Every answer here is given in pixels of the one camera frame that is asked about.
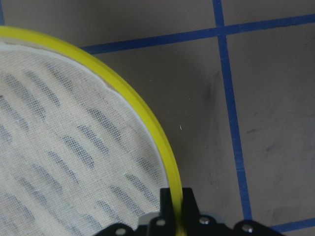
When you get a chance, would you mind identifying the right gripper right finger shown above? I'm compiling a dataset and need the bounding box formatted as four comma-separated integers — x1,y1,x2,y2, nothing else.
182,187,200,221

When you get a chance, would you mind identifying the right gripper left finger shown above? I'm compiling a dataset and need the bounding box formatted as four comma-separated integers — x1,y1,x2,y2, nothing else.
159,188,175,221

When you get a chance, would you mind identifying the yellow steamer basket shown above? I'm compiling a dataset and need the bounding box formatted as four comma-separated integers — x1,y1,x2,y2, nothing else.
0,26,184,236

